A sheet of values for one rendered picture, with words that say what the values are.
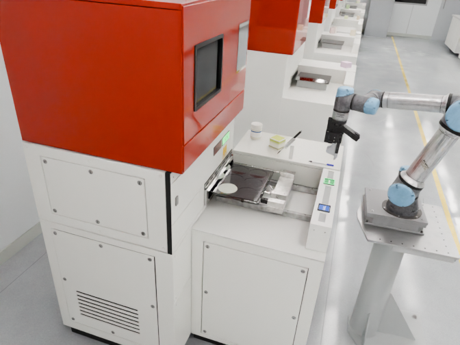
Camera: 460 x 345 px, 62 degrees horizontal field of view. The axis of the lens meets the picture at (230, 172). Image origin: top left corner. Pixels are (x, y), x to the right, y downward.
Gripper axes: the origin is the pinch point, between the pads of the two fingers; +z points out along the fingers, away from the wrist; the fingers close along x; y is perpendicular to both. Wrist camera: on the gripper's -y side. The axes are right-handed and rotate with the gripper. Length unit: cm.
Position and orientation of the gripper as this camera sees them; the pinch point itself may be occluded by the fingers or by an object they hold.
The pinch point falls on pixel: (335, 157)
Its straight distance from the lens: 198.8
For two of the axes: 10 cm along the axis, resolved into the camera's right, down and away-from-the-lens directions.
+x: -3.1, 4.5, -8.4
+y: -9.5, -2.0, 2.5
